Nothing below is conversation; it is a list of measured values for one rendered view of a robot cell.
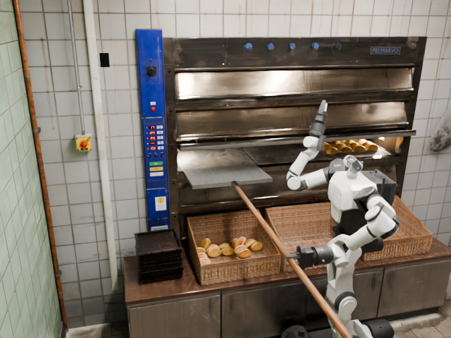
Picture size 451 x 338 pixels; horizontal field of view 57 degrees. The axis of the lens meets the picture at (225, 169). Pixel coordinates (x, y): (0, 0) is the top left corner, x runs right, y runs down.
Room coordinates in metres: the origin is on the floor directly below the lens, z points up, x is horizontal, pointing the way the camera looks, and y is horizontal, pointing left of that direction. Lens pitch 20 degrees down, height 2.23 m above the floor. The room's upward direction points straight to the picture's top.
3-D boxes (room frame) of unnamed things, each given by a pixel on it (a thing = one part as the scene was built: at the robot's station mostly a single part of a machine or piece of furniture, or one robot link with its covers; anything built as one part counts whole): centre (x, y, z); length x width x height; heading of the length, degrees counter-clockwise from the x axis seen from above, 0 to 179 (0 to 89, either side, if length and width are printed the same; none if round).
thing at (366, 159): (3.02, -0.53, 1.16); 1.80 x 0.06 x 0.04; 104
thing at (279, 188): (3.00, -0.53, 1.02); 1.79 x 0.11 x 0.19; 104
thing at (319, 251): (1.68, -0.40, 1.19); 0.12 x 0.10 x 0.13; 105
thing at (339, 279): (2.14, -0.71, 0.78); 0.18 x 0.15 x 0.47; 15
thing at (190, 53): (3.02, -0.53, 1.99); 1.80 x 0.08 x 0.21; 104
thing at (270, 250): (2.59, -0.05, 0.72); 0.56 x 0.49 x 0.28; 105
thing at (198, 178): (2.74, -0.01, 1.19); 0.55 x 0.36 x 0.03; 105
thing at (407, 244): (2.89, -1.21, 0.72); 0.56 x 0.49 x 0.28; 104
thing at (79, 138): (2.58, 0.91, 1.46); 0.10 x 0.07 x 0.10; 104
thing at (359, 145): (3.57, -0.99, 1.21); 0.61 x 0.48 x 0.06; 14
